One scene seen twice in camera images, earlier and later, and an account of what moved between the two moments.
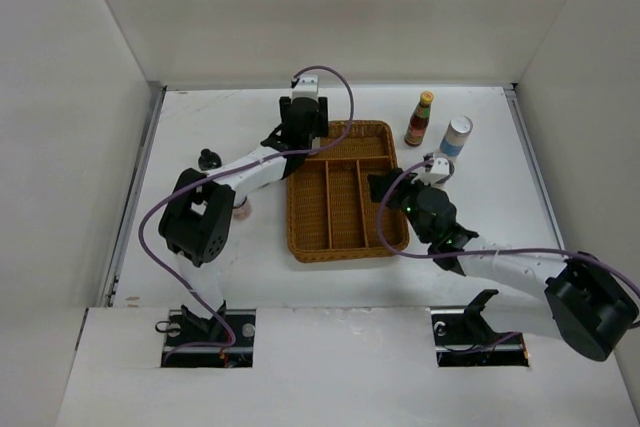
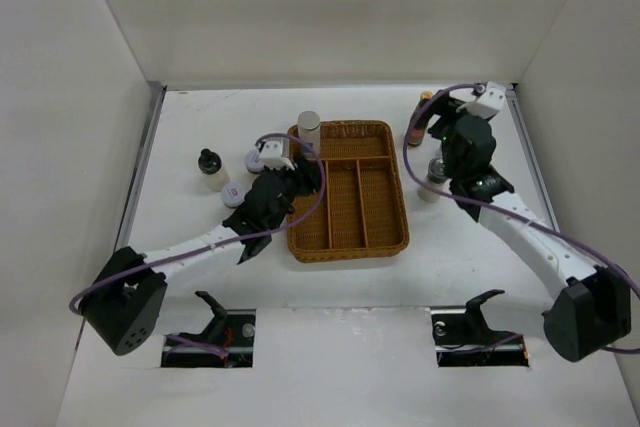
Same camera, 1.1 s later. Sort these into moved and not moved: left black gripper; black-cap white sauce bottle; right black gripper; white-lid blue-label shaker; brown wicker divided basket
Moved: right black gripper; white-lid blue-label shaker; left black gripper
Not moved: black-cap white sauce bottle; brown wicker divided basket
